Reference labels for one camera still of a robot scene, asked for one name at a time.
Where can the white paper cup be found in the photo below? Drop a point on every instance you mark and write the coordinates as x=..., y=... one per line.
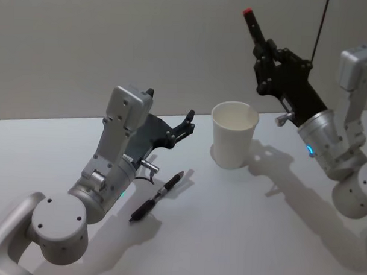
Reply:
x=233, y=136

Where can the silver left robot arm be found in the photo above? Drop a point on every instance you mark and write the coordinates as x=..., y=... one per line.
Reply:
x=58, y=220

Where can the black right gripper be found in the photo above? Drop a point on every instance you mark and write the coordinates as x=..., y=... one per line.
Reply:
x=294, y=84

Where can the black pen with silver band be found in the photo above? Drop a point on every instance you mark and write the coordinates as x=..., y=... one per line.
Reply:
x=157, y=197

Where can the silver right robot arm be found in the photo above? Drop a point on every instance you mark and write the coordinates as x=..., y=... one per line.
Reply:
x=349, y=143

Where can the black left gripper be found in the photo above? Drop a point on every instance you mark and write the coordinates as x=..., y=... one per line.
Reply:
x=147, y=133

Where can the black pen with red cap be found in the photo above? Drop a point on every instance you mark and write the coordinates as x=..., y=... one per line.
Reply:
x=253, y=25

